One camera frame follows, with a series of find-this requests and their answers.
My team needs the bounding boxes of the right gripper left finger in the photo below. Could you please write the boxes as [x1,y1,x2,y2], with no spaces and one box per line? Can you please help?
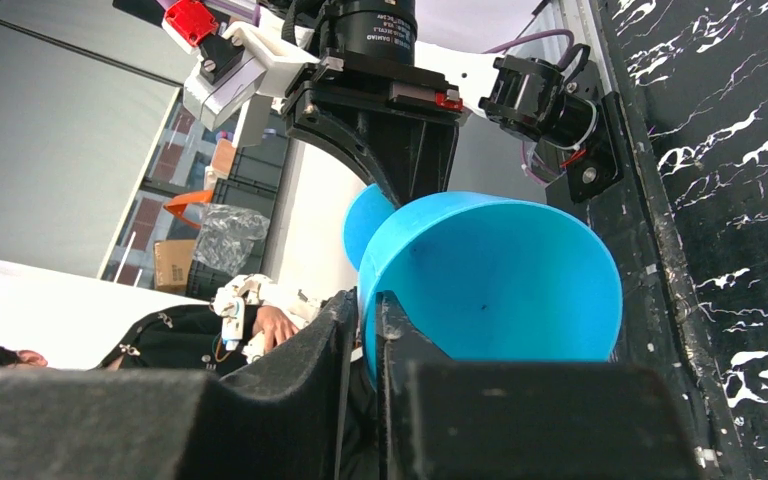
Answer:
[0,291,358,479]

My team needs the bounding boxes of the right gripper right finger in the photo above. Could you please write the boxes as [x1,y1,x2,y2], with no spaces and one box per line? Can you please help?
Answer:
[375,291,702,479]

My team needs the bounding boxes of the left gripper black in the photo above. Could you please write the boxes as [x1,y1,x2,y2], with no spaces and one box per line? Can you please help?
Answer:
[281,1,463,207]

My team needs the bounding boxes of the teal wine glass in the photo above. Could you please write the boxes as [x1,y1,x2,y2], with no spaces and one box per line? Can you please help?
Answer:
[343,185,623,377]

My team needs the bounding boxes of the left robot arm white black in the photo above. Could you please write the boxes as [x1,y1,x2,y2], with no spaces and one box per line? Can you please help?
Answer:
[281,1,499,207]

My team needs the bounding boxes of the seated person dark clothes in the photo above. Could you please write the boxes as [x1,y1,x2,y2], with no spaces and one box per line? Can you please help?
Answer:
[0,274,332,379]

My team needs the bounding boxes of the clear plastic bag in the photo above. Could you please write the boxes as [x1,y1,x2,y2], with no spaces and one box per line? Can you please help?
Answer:
[193,204,270,276]

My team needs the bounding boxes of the cardboard box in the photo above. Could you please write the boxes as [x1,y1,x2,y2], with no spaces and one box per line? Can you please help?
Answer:
[153,239,196,294]

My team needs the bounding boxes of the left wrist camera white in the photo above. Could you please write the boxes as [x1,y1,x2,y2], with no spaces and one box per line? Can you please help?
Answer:
[160,1,319,146]

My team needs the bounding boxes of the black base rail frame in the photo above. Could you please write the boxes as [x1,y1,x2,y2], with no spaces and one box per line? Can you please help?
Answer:
[526,1,750,479]

